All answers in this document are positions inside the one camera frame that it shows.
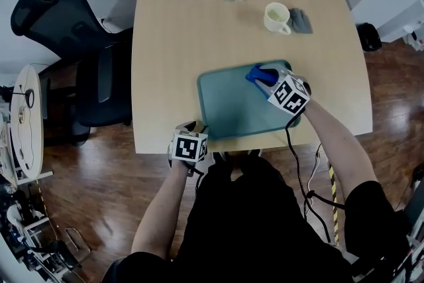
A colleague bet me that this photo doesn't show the clear storage boxes red labels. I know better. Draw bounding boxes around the clear storage boxes red labels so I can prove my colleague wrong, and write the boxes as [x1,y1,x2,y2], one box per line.
[405,26,424,52]

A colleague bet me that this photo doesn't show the blue cloth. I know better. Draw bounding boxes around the blue cloth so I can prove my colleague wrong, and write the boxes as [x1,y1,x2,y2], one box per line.
[245,63,276,85]

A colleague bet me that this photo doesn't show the person's black clothing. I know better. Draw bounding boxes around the person's black clothing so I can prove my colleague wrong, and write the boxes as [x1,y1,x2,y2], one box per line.
[102,154,411,283]

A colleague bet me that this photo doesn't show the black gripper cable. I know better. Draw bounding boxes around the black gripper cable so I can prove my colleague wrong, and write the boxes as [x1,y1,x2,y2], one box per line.
[285,115,347,243]

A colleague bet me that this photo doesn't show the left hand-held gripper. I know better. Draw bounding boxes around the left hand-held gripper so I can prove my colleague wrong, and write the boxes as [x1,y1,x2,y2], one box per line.
[171,121,209,164]

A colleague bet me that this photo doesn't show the black waste bin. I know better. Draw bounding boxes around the black waste bin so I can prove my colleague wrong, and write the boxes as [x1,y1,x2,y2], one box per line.
[356,22,382,52]

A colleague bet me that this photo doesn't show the cream mug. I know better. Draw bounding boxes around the cream mug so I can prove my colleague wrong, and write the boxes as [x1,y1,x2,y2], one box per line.
[263,2,292,35]

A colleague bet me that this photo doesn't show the grey metal floor frame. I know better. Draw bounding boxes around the grey metal floor frame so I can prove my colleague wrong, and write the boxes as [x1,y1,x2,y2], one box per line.
[64,227,92,262]

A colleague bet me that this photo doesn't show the round white side table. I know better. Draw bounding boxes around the round white side table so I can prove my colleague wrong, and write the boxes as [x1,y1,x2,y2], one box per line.
[9,64,54,185]

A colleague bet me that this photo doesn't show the black mesh office chair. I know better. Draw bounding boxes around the black mesh office chair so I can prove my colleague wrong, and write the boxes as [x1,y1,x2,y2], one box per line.
[10,0,133,146]

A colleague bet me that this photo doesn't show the white shelf unit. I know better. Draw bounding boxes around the white shelf unit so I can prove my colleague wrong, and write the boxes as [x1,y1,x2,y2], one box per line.
[380,0,424,44]

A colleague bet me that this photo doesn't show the teal plastic tray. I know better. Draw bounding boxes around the teal plastic tray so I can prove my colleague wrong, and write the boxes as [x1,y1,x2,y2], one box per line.
[197,59,303,142]

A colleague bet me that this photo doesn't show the thin black table cable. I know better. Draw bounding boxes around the thin black table cable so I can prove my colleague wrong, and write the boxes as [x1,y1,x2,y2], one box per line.
[18,109,36,170]

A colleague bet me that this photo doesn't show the person's left forearm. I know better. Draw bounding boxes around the person's left forearm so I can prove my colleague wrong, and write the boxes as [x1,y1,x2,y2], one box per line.
[131,160,199,262]

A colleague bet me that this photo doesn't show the white cable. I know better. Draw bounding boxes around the white cable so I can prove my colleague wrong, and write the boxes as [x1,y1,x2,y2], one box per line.
[304,142,324,219]

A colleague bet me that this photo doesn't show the grey cloth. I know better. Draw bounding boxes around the grey cloth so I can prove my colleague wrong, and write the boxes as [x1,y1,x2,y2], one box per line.
[287,8,313,34]

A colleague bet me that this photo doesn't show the black ring lamp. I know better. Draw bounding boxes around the black ring lamp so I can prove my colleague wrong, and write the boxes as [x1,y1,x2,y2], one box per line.
[13,89,36,110]

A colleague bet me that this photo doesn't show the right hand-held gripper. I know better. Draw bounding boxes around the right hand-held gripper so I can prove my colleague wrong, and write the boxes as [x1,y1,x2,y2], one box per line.
[255,64,311,116]

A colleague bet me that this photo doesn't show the person's right forearm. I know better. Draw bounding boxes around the person's right forearm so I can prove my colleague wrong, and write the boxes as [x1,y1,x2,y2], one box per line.
[303,99,378,206]

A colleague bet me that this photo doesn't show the yellow black striped tape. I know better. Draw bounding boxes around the yellow black striped tape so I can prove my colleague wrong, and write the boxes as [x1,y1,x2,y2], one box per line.
[36,180,60,236]
[327,158,341,247]

